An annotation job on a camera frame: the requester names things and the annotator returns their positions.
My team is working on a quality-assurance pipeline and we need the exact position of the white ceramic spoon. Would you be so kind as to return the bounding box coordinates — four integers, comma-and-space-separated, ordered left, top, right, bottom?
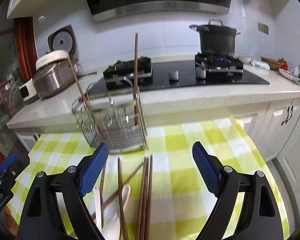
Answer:
102, 184, 131, 240
93, 186, 102, 231

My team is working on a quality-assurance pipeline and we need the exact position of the wooden chopstick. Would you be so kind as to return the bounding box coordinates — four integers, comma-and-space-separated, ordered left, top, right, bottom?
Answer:
66, 55, 104, 136
139, 157, 149, 239
91, 162, 143, 220
134, 33, 139, 125
144, 155, 153, 240
135, 157, 147, 240
100, 162, 107, 226

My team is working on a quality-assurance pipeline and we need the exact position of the small white appliance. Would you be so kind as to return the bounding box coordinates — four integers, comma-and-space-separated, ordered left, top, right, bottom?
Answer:
19, 78, 39, 105

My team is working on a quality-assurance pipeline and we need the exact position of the yellow checkered tablecloth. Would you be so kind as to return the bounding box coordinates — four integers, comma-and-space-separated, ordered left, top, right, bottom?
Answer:
7, 117, 291, 240

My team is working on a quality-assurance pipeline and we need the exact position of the steel rice cooker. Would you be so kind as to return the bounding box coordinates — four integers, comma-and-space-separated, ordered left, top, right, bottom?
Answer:
33, 50, 78, 99

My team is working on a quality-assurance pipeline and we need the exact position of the wicker basket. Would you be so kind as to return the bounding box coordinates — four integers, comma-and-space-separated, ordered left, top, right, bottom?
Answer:
261, 57, 282, 71

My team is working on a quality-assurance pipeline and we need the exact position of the red teapot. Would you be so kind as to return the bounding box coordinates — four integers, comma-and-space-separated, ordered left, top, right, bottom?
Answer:
278, 58, 288, 71

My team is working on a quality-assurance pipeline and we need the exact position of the black gas stove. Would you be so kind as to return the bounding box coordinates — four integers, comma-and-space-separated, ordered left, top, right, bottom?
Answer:
87, 53, 269, 96

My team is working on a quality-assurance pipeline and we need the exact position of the black cooking pot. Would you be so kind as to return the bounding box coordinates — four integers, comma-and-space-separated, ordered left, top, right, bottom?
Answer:
189, 19, 241, 57

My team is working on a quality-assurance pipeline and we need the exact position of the wire utensil holder basket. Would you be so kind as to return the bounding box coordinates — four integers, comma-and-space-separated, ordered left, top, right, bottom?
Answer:
71, 76, 147, 153

